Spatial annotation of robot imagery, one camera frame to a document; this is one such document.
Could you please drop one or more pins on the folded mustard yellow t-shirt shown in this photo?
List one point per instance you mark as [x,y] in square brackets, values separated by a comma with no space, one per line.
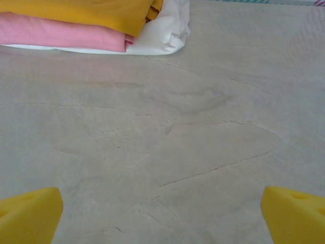
[76,12]

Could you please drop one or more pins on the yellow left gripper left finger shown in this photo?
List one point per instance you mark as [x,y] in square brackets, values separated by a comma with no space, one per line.
[28,216]

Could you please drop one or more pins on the folded white t-shirt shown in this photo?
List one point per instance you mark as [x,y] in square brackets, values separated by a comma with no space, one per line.
[162,33]

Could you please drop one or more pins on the folded pink t-shirt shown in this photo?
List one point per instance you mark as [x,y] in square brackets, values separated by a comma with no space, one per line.
[50,33]

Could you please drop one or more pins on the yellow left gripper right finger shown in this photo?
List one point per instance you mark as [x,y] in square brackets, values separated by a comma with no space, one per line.
[297,218]

